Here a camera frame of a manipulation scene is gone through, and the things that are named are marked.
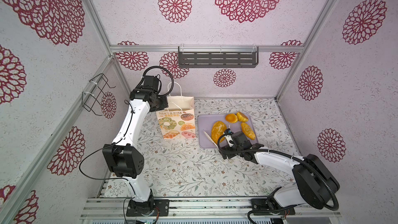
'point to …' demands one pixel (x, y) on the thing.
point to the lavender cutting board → (204, 124)
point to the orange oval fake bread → (241, 117)
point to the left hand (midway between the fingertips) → (163, 108)
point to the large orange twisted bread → (218, 128)
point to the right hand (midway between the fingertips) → (225, 145)
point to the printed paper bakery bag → (178, 121)
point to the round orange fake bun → (231, 118)
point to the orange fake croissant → (247, 130)
